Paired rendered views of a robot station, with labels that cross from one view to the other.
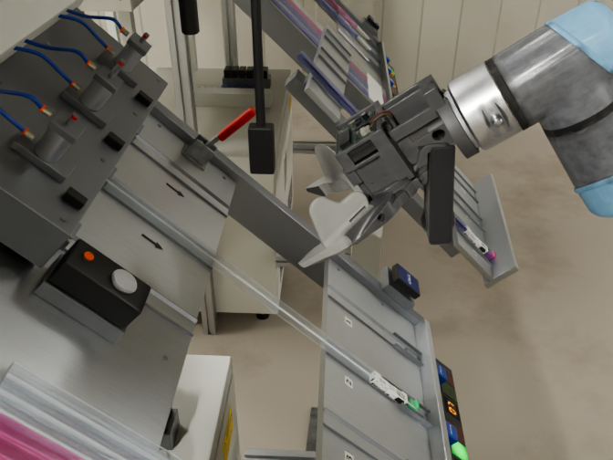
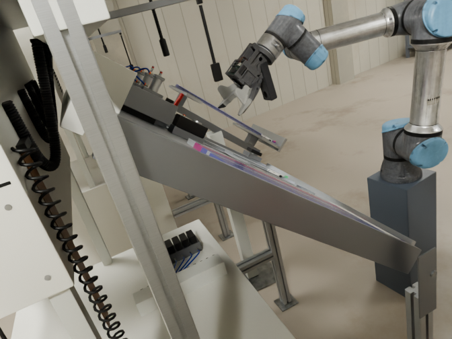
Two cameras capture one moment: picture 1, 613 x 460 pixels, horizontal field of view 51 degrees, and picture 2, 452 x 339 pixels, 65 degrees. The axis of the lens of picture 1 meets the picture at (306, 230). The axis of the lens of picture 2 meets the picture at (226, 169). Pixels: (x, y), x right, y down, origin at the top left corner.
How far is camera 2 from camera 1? 0.56 m
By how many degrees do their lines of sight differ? 21
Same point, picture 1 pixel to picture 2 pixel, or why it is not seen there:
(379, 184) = (250, 81)
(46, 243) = (171, 113)
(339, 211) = (243, 91)
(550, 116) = (290, 40)
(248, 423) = not seen: hidden behind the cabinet
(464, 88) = (263, 40)
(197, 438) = (208, 242)
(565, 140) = (297, 46)
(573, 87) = (293, 27)
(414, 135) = (253, 62)
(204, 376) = (194, 228)
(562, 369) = not seen: hidden behind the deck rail
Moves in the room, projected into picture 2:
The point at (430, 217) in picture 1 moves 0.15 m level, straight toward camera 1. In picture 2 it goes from (268, 89) to (288, 97)
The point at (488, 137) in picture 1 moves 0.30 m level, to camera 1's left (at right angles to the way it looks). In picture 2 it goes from (276, 52) to (180, 83)
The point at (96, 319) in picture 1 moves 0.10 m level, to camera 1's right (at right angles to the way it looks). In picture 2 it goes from (194, 136) to (231, 122)
